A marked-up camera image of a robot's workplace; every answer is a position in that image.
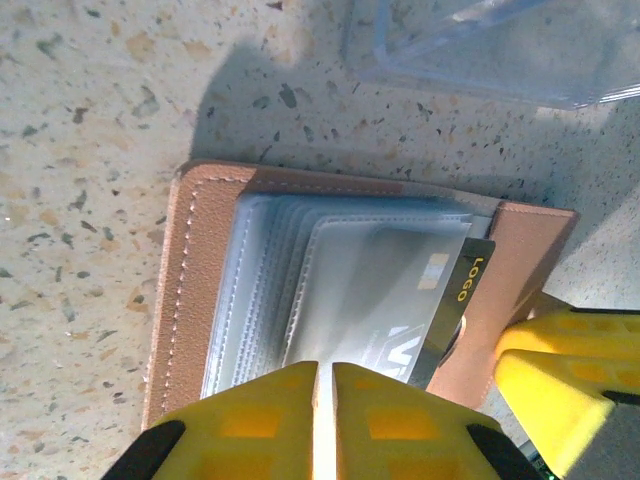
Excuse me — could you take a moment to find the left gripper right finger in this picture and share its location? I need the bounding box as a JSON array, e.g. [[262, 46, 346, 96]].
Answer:
[[333, 363, 544, 480]]

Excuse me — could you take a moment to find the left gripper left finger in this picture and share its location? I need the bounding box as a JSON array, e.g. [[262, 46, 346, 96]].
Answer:
[[102, 360, 320, 480]]

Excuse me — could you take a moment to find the black card with gold logo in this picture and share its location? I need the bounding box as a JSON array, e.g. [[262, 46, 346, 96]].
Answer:
[[279, 227, 497, 389]]

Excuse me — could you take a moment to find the tan leather card holder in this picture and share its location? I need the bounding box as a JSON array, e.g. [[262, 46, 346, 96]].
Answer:
[[141, 158, 581, 436]]

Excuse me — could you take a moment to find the clear plastic box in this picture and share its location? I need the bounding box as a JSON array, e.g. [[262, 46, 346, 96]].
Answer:
[[342, 0, 640, 110]]

